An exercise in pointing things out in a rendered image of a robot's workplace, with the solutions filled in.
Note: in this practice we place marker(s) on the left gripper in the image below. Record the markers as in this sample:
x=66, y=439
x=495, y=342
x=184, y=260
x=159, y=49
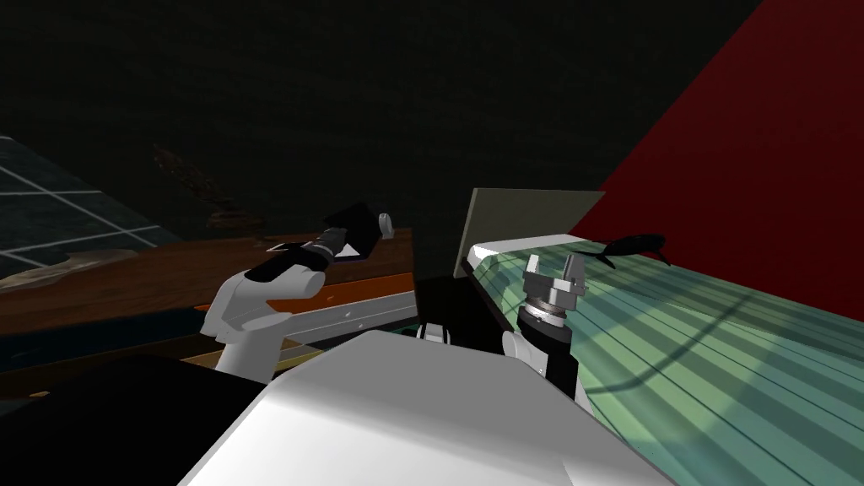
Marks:
x=361, y=229

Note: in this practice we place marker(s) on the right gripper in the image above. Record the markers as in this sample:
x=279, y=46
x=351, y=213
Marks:
x=553, y=291

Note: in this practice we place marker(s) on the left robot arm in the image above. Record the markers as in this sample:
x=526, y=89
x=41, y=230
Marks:
x=256, y=304

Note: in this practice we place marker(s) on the grey flat panel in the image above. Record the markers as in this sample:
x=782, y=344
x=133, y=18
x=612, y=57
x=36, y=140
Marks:
x=520, y=212

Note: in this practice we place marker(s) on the black curved object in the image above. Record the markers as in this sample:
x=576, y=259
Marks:
x=634, y=244

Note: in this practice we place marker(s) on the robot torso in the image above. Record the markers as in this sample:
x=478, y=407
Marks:
x=412, y=418

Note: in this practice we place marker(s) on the brown wooden table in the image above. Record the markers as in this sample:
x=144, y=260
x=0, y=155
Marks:
x=155, y=273

